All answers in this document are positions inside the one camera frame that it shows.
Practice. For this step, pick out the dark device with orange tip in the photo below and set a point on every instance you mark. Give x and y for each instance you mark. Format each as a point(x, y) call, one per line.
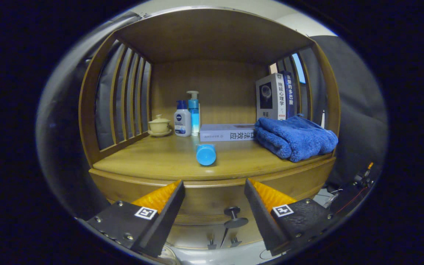
point(361, 180)

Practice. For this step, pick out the blue folded towel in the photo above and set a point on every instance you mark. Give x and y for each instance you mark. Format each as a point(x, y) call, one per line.
point(293, 138)

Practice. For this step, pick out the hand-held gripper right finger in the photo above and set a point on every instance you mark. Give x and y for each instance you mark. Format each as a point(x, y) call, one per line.
point(261, 217)

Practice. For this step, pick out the white upright book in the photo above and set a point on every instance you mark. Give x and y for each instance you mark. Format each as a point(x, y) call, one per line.
point(269, 95)

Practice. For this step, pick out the dark blue upright book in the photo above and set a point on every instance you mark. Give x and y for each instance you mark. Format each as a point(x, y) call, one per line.
point(290, 94)

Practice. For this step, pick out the blue squeeze tube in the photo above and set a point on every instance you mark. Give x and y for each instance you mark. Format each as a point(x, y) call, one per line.
point(206, 154)

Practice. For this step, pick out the white flat-lying book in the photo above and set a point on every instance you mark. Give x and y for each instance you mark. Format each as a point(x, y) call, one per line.
point(226, 133)

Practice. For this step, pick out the beige lidded teacup with saucer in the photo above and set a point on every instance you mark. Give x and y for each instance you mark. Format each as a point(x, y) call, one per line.
point(159, 126)

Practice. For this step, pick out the wooden countertop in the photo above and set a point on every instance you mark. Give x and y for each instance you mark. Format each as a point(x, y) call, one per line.
point(160, 158)

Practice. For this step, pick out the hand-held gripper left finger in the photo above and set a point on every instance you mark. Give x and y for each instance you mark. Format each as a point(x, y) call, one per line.
point(166, 221)

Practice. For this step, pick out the white bottle with blue cap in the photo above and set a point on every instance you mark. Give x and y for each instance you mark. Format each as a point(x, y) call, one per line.
point(182, 123)

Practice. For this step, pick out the blue pump bottle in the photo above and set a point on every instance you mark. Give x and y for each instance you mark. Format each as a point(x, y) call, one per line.
point(194, 114)

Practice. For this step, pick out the wooden drawer with black knob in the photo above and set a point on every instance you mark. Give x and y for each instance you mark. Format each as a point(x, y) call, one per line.
point(212, 198)

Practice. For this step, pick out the wooden cabinet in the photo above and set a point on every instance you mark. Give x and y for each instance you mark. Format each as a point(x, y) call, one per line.
point(215, 33)

